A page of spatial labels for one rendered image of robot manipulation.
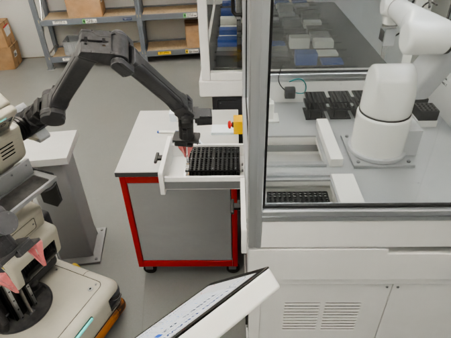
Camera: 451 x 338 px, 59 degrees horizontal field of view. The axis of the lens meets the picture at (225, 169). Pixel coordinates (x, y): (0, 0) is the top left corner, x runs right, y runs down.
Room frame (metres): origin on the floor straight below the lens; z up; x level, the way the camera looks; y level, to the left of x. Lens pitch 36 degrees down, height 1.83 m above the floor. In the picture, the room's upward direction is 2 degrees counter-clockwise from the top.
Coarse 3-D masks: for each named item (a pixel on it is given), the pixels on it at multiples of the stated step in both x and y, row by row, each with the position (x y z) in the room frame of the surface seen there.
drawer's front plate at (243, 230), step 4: (240, 180) 1.18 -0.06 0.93; (240, 184) 1.16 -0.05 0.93; (244, 184) 1.16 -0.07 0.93; (240, 188) 1.13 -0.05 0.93; (244, 188) 1.13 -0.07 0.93; (240, 192) 1.11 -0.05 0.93; (244, 192) 1.11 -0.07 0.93; (240, 196) 1.12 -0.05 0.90; (244, 196) 1.09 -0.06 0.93; (240, 200) 1.12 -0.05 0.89; (244, 200) 1.07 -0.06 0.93; (244, 204) 1.05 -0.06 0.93; (244, 208) 1.02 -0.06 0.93; (244, 212) 1.00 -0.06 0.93; (244, 216) 0.98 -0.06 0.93; (244, 220) 0.96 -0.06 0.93; (244, 224) 0.95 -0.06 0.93; (244, 228) 0.93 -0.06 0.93; (244, 232) 0.92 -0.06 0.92; (244, 236) 0.92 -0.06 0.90; (244, 240) 0.92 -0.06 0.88; (244, 244) 0.92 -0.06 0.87; (244, 248) 0.92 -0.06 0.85; (244, 252) 0.92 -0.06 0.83
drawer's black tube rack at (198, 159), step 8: (200, 152) 1.43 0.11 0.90; (208, 152) 1.42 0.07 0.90; (216, 152) 1.42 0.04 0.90; (224, 152) 1.42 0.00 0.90; (232, 152) 1.42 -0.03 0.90; (192, 160) 1.37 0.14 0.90; (200, 160) 1.36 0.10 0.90; (208, 160) 1.36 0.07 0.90; (216, 160) 1.36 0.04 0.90; (224, 160) 1.36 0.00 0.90; (232, 160) 1.36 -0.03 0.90; (192, 168) 1.31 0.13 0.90; (200, 168) 1.31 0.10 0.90; (208, 168) 1.31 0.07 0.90; (216, 168) 1.30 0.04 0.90; (224, 168) 1.30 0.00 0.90; (232, 168) 1.30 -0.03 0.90
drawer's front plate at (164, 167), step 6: (168, 138) 1.50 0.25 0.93; (168, 144) 1.45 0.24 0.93; (168, 150) 1.42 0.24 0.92; (162, 156) 1.36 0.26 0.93; (168, 156) 1.41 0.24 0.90; (162, 162) 1.32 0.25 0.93; (168, 162) 1.39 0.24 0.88; (162, 168) 1.28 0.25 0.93; (168, 168) 1.38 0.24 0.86; (162, 174) 1.25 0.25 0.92; (168, 174) 1.36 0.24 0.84; (162, 180) 1.24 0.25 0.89; (162, 186) 1.24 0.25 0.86; (162, 192) 1.24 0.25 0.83
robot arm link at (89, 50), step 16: (80, 32) 1.07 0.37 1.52; (96, 32) 1.08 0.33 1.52; (112, 32) 1.09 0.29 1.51; (80, 48) 1.03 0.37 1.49; (96, 48) 1.03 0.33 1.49; (112, 48) 1.05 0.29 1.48; (128, 48) 1.09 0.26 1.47; (80, 64) 1.06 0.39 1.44; (64, 80) 1.10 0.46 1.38; (80, 80) 1.10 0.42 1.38; (64, 96) 1.13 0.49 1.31; (48, 112) 1.15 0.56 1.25; (64, 112) 1.19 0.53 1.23
